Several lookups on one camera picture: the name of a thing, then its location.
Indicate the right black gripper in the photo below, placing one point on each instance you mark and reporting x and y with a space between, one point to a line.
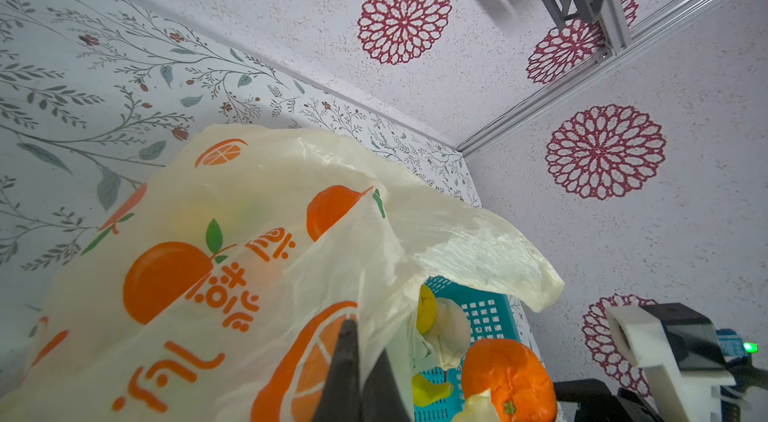
594 399

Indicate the yellow banana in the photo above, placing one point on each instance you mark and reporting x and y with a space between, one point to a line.
426 393

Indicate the cream printed plastic bag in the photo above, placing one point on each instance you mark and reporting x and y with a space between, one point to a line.
217 292

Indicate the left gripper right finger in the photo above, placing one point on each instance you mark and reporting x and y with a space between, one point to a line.
380 399

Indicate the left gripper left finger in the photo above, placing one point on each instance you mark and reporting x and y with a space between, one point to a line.
341 396

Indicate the yellow lemon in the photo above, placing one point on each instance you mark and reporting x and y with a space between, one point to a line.
427 310

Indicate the teal plastic basket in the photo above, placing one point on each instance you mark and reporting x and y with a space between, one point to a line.
490 317

